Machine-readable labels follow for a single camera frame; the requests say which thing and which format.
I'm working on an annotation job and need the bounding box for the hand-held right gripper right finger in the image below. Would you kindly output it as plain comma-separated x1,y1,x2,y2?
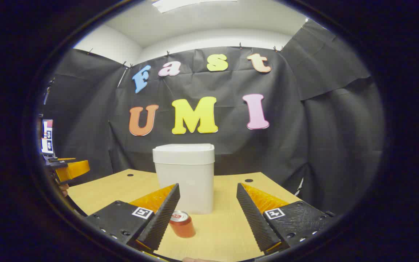
236,183,335,255

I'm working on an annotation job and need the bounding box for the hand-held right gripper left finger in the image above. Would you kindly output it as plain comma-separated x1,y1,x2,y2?
85,183,181,253

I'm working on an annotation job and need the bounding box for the red pop can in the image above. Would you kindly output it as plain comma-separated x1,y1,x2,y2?
169,210,196,239

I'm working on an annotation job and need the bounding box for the white desktop garbage bin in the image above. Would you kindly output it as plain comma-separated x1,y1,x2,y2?
153,143,215,214

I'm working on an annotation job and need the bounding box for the wooden desktop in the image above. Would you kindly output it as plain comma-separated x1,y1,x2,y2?
67,168,303,262

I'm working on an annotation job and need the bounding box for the computer monitor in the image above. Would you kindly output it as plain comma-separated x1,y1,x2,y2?
41,119,54,155

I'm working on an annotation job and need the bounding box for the black backdrop cloth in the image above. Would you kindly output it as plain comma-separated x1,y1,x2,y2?
42,20,385,219

